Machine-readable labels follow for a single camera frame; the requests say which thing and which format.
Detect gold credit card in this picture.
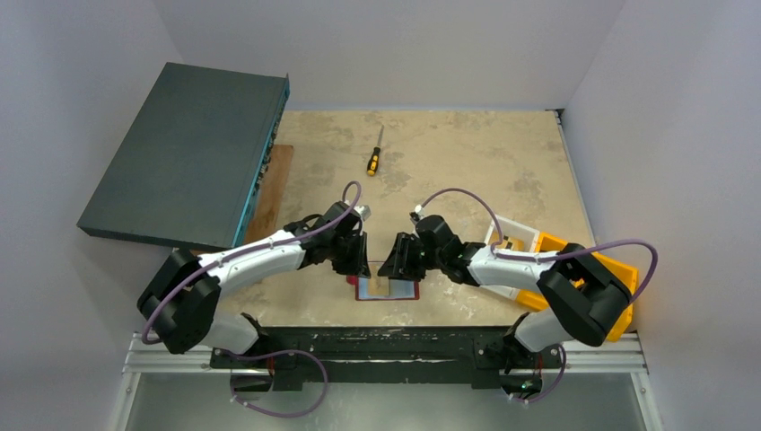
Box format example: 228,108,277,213
366,277,390,296

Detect red card holder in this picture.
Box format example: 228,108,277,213
346,260,420,302

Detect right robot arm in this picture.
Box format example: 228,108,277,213
378,215,633,365

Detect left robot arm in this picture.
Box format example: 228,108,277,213
136,201,371,367

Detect wooden board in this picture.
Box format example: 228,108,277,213
243,145,294,245

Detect yellow black screwdriver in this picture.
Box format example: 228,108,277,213
366,126,385,177

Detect yellow plastic bin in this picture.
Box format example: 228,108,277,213
514,232,639,342

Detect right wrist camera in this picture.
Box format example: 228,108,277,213
409,205,425,224

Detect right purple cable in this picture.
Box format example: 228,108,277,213
413,188,660,406

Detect purple cable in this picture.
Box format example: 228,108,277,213
413,188,660,406
141,180,363,418

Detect white frame tray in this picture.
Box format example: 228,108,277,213
475,216,542,309

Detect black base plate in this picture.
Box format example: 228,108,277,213
210,326,562,394

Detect dark grey network switch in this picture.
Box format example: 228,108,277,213
77,62,290,251

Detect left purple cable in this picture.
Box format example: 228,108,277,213
141,180,363,418

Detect aluminium rail frame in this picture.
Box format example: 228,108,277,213
122,333,648,374

